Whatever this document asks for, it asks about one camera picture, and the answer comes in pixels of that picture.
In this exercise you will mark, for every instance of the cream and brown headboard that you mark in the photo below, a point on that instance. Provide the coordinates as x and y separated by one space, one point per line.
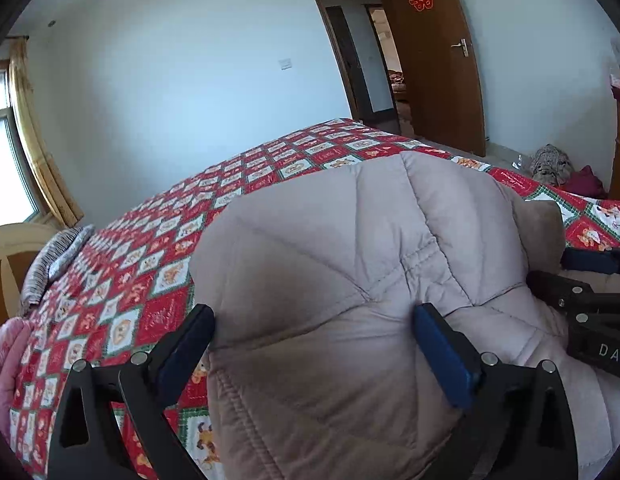
10 245

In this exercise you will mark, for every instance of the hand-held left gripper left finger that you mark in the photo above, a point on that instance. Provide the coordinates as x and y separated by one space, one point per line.
187 350

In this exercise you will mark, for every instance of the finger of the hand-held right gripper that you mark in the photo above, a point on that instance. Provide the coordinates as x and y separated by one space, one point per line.
584 259
554 287

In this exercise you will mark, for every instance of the window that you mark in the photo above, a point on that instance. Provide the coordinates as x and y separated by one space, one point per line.
5 160

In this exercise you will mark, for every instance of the white wall switch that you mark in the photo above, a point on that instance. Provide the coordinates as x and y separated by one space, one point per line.
286 64

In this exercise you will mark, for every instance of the brown wooden door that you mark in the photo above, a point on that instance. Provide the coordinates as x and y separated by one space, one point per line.
434 85

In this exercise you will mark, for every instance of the dark red cloth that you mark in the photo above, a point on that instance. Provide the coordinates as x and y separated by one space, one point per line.
587 182

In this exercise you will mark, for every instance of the yellow patterned curtain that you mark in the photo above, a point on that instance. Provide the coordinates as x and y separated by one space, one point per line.
35 130

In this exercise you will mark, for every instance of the beige quilted down jacket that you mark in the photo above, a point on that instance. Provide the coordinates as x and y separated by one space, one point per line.
340 260

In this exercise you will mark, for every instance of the dark inner door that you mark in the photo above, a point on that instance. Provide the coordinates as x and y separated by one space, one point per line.
347 60

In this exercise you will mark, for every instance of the red printed bed blanket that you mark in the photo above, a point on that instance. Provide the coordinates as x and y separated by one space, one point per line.
140 270

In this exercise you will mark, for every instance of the pink quilt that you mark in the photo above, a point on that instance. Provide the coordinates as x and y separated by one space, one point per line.
5 360

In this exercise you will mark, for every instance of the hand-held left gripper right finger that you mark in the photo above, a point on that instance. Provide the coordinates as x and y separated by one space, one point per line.
442 355

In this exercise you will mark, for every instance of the grey striped pillow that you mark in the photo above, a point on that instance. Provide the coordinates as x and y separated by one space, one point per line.
55 265

